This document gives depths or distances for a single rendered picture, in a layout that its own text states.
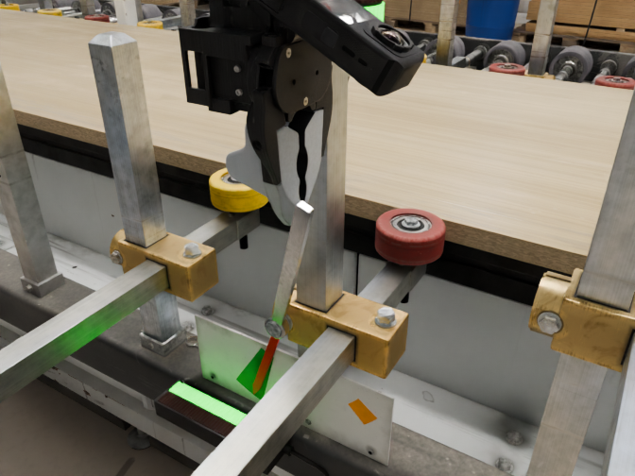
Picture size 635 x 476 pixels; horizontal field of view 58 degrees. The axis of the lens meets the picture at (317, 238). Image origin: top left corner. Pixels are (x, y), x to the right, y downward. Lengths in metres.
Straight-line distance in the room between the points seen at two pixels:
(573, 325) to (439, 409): 0.40
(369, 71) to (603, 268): 0.22
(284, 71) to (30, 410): 1.58
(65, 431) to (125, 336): 0.93
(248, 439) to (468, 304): 0.39
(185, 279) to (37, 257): 0.34
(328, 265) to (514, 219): 0.26
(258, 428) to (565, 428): 0.26
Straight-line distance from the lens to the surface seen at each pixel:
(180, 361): 0.79
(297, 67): 0.40
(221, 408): 0.72
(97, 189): 1.14
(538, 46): 1.54
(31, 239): 0.94
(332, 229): 0.53
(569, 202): 0.78
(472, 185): 0.79
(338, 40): 0.36
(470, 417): 0.84
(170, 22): 2.42
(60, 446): 1.73
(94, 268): 1.18
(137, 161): 0.67
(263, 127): 0.38
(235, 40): 0.39
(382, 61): 0.35
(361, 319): 0.57
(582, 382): 0.51
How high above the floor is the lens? 1.22
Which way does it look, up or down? 30 degrees down
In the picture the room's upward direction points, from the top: straight up
